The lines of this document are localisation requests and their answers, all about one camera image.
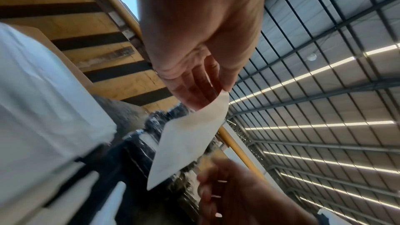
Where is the person's left hand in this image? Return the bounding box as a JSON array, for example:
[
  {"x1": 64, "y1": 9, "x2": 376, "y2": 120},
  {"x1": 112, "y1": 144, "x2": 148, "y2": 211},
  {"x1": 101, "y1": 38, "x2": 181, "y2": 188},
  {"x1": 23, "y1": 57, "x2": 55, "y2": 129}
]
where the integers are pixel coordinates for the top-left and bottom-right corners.
[{"x1": 130, "y1": 0, "x2": 269, "y2": 110}]

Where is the person's right hand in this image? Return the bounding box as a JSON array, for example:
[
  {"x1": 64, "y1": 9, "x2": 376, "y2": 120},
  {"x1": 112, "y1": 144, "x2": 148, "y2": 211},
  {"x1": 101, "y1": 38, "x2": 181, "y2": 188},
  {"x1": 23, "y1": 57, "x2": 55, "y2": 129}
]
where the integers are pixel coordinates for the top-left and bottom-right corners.
[{"x1": 196, "y1": 158, "x2": 318, "y2": 225}]

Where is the printed label paper sheet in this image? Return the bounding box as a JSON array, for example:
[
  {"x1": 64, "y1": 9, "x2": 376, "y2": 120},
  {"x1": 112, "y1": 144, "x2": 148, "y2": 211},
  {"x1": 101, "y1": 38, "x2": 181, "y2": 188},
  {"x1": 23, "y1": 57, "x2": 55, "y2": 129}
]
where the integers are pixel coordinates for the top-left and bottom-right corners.
[{"x1": 147, "y1": 90, "x2": 230, "y2": 191}]

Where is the stack of white labels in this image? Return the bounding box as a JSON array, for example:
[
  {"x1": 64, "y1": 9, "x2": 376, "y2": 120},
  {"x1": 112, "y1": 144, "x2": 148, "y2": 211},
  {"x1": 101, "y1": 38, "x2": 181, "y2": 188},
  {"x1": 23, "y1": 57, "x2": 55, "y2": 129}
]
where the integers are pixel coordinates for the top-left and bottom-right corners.
[{"x1": 0, "y1": 22, "x2": 118, "y2": 225}]

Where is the grey worn tape strip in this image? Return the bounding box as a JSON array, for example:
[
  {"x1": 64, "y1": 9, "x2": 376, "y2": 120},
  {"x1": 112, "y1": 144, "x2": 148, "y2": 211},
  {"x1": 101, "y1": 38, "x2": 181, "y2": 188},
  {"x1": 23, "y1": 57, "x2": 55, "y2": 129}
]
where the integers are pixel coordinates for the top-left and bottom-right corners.
[{"x1": 76, "y1": 46, "x2": 135, "y2": 68}]

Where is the white backing paper strip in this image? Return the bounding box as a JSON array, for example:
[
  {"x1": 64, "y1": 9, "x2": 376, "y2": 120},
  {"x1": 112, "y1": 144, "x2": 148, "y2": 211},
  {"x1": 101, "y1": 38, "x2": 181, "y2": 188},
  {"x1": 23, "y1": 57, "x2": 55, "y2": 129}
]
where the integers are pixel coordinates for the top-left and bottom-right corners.
[
  {"x1": 27, "y1": 169, "x2": 101, "y2": 225},
  {"x1": 92, "y1": 181, "x2": 127, "y2": 225}
]

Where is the yellow guard rail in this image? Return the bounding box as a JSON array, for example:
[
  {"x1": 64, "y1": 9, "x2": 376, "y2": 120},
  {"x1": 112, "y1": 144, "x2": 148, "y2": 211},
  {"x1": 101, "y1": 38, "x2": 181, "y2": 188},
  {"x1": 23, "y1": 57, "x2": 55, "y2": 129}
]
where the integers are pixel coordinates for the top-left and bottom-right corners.
[{"x1": 217, "y1": 125, "x2": 270, "y2": 183}]

